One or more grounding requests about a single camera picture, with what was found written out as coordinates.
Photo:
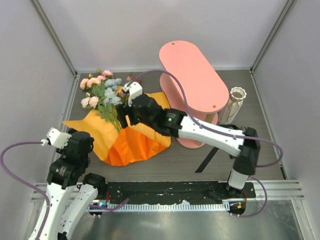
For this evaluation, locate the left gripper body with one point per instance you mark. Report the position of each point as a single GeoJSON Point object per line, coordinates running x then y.
{"type": "Point", "coordinates": [64, 150]}

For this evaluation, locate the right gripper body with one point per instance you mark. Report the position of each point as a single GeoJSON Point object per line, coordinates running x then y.
{"type": "Point", "coordinates": [134, 115]}

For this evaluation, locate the pink rose stem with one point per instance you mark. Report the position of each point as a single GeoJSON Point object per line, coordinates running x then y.
{"type": "Point", "coordinates": [105, 109]}

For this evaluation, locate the orange flower bouquet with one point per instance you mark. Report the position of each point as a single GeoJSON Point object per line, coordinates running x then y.
{"type": "Point", "coordinates": [122, 147]}

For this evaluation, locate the black ribbon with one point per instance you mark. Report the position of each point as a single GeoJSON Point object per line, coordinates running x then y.
{"type": "Point", "coordinates": [214, 150]}

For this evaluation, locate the orange rose stem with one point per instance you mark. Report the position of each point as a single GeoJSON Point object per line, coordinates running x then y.
{"type": "Point", "coordinates": [94, 86]}

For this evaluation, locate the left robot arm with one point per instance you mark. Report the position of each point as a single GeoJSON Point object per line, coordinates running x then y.
{"type": "Point", "coordinates": [69, 190]}

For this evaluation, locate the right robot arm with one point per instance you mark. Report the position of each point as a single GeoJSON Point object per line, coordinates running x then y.
{"type": "Point", "coordinates": [240, 144]}

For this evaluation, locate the white ribbed ceramic vase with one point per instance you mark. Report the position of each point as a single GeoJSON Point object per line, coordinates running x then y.
{"type": "Point", "coordinates": [231, 109]}

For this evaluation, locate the blue flower stem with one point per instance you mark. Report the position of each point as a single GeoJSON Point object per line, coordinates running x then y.
{"type": "Point", "coordinates": [110, 92]}

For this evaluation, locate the small pink flower stem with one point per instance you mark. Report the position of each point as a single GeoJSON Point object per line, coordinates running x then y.
{"type": "Point", "coordinates": [104, 75]}

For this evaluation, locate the pink three-tier shelf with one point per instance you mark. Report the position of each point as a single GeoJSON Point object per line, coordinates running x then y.
{"type": "Point", "coordinates": [194, 83]}

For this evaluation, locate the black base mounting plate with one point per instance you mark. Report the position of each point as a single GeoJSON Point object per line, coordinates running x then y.
{"type": "Point", "coordinates": [174, 192]}

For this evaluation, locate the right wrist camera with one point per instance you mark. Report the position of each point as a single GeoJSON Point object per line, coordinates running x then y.
{"type": "Point", "coordinates": [133, 89]}

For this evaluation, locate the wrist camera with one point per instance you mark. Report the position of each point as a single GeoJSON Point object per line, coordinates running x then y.
{"type": "Point", "coordinates": [133, 89]}
{"type": "Point", "coordinates": [56, 138]}

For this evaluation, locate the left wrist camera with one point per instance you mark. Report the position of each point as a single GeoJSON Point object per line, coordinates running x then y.
{"type": "Point", "coordinates": [56, 138]}

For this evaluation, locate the white slotted cable duct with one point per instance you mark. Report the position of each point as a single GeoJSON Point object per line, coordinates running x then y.
{"type": "Point", "coordinates": [182, 207]}

